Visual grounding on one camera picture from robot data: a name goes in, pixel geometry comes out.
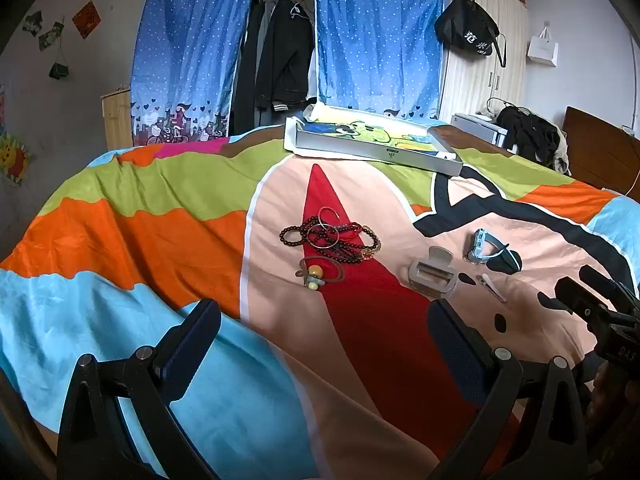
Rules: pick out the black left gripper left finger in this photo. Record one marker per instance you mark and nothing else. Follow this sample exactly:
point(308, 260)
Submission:
point(95, 441)

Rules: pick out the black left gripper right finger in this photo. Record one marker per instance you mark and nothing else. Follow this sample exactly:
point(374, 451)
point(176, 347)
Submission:
point(528, 421)

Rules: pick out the small silver hair pin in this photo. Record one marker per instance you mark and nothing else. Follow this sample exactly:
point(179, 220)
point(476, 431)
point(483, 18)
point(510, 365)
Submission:
point(492, 288)

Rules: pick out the light blue hair clip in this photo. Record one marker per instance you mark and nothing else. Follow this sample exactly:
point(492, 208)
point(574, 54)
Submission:
point(480, 239)

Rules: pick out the beige claw hair clip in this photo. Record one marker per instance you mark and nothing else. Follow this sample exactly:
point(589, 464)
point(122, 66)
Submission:
point(433, 276)

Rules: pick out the wooden headboard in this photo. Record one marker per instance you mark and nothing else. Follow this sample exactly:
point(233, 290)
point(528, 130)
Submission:
point(600, 154)

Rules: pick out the black clothes pile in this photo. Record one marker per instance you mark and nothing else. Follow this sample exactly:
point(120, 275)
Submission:
point(534, 138)

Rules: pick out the white plastic storage box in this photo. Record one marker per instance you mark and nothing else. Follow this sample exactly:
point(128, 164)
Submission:
point(480, 128)

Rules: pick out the white paper bag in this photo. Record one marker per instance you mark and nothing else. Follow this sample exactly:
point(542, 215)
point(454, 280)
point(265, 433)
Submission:
point(542, 49)

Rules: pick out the colourful cartoon bed cover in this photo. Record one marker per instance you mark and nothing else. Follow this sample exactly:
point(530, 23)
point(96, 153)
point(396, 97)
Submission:
point(324, 367)

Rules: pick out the thin metal bangle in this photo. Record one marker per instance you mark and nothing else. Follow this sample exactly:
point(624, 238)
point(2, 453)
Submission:
point(322, 237)
point(327, 216)

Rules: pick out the light wooden cabinet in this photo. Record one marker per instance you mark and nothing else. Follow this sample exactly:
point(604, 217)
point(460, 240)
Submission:
point(116, 108)

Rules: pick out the black hanging bag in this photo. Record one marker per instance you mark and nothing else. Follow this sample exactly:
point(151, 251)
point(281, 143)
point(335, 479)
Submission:
point(467, 26)

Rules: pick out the white cardboard box tray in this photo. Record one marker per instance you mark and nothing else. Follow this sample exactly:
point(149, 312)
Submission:
point(341, 133)

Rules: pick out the small green hanging pouch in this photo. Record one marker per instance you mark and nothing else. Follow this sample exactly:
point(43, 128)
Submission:
point(59, 69)

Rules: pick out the right blue dotted curtain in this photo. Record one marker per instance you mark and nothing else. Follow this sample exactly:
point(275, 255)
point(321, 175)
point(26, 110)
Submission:
point(380, 56)

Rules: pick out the blue dotted curtain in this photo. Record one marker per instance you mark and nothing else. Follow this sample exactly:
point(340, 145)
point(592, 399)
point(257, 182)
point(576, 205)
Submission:
point(380, 56)
point(185, 60)

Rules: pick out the hanging dark clothes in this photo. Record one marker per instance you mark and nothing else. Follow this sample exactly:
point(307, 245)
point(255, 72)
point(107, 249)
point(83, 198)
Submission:
point(274, 78)

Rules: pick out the left blue dotted curtain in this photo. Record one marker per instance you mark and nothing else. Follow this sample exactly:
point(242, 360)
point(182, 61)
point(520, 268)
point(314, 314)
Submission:
point(185, 60)

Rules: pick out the sun wall sticker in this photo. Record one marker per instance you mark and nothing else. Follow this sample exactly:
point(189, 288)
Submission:
point(15, 158)

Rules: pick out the red wall decoration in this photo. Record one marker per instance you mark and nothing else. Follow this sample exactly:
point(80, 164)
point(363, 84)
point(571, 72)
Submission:
point(86, 20)

